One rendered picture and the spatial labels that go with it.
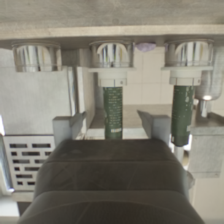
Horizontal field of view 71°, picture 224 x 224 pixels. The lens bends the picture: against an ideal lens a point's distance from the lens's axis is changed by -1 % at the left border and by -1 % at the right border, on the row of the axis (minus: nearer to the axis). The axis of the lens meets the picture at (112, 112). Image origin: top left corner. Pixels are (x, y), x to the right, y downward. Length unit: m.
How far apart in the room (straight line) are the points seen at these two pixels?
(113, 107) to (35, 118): 0.18
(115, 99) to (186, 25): 0.12
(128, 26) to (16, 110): 0.27
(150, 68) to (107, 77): 1.55
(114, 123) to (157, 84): 1.57
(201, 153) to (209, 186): 2.14
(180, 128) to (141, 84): 1.51
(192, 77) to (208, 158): 0.25
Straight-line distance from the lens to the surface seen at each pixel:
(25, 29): 0.21
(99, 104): 0.54
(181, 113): 0.26
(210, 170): 0.47
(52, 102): 0.33
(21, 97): 0.36
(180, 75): 0.25
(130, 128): 0.36
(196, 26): 0.21
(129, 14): 0.18
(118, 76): 0.23
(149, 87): 1.78
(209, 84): 0.43
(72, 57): 0.34
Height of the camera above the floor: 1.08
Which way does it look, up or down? 14 degrees up
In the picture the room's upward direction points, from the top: 179 degrees clockwise
